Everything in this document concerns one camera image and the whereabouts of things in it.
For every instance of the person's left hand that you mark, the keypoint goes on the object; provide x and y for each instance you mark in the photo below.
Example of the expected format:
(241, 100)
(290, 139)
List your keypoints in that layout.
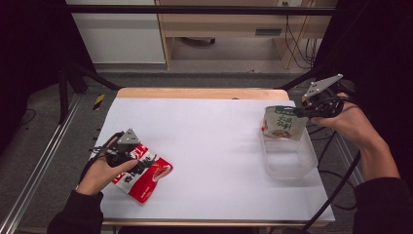
(97, 177)

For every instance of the light wooden desk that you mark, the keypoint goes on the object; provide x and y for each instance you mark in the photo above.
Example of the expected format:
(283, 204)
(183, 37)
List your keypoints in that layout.
(233, 26)

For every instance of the clear plastic container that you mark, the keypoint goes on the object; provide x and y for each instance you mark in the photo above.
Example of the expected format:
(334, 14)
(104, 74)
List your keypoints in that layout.
(289, 159)

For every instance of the person's right hand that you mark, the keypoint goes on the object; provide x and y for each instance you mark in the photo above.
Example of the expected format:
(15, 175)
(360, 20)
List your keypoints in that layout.
(347, 125)

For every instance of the white paper sheet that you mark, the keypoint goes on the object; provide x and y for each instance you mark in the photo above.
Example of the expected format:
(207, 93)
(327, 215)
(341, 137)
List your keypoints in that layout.
(207, 146)

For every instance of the white cabinet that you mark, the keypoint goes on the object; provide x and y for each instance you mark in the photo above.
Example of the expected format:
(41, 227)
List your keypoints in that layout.
(120, 35)

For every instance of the green and gold sauce pouch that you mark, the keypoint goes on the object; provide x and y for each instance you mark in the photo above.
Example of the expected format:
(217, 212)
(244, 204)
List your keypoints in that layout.
(284, 123)

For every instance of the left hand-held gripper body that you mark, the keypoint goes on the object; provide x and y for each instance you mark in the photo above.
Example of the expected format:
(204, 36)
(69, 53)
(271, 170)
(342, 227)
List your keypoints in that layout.
(125, 149)

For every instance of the black frame bar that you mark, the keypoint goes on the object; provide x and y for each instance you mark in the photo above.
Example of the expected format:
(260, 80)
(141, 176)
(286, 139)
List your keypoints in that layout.
(201, 9)

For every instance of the yellow and black tape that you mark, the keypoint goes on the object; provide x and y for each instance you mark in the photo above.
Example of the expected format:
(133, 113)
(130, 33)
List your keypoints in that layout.
(99, 101)

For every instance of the red and white sauce packet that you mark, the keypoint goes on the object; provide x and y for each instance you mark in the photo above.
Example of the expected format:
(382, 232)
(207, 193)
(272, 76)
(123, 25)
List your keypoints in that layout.
(146, 182)

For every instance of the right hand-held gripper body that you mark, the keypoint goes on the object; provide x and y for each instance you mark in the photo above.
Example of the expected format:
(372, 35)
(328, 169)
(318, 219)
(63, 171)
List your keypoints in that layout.
(323, 99)

